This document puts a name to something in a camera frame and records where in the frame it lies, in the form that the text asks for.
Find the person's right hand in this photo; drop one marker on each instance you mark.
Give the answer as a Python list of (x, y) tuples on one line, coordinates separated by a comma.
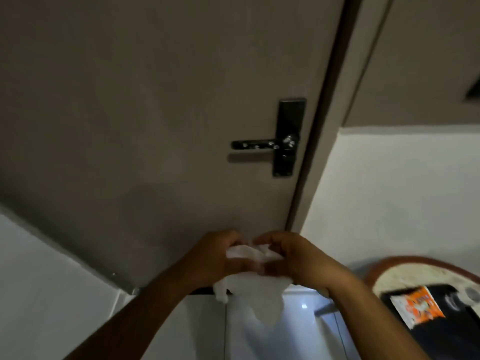
[(300, 264)]

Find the person's left hand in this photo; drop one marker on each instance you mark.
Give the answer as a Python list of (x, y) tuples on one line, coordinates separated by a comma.
[(208, 262)]

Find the person's right fingers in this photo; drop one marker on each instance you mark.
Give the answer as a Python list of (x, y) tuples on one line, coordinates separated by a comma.
[(272, 241)]

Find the person's left thumb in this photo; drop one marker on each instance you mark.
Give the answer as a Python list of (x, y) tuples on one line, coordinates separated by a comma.
[(243, 266)]

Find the white cloth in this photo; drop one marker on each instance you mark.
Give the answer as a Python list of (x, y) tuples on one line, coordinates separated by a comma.
[(258, 292)]

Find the person's right forearm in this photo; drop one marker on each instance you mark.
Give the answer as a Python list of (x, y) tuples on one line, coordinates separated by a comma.
[(371, 318)]

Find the person's left forearm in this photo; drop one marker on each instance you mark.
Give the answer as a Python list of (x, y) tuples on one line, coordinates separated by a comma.
[(142, 318)]

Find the round wooden-rimmed table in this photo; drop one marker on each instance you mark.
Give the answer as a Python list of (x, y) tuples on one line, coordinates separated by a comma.
[(423, 273)]

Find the orange and white packet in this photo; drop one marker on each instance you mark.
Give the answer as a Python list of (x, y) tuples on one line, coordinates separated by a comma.
[(418, 305)]

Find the grey door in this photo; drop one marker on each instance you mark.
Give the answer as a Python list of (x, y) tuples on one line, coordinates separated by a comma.
[(150, 119)]

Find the black cloth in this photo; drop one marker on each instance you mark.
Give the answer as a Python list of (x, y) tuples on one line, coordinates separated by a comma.
[(446, 326)]

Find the grey door frame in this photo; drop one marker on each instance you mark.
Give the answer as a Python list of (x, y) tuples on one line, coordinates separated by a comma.
[(337, 108)]

